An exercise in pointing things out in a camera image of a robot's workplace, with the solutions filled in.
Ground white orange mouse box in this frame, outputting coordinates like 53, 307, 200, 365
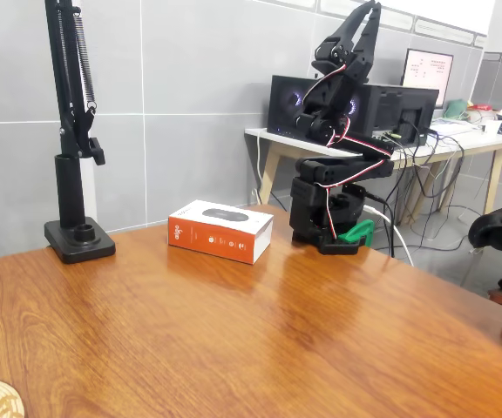
167, 199, 275, 266

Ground black computer case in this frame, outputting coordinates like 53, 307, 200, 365
267, 75, 441, 143

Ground computer monitor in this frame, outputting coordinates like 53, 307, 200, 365
401, 49, 455, 109

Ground white table wooden legs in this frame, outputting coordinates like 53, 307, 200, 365
244, 124, 502, 226

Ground green cloth bundle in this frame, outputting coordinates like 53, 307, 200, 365
445, 98, 471, 119

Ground green table clamp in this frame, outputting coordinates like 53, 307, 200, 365
336, 219, 376, 247

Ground black stand clamp base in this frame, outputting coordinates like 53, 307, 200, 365
44, 154, 117, 266

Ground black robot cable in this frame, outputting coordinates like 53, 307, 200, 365
363, 190, 397, 259

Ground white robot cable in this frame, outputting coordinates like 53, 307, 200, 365
362, 206, 416, 267

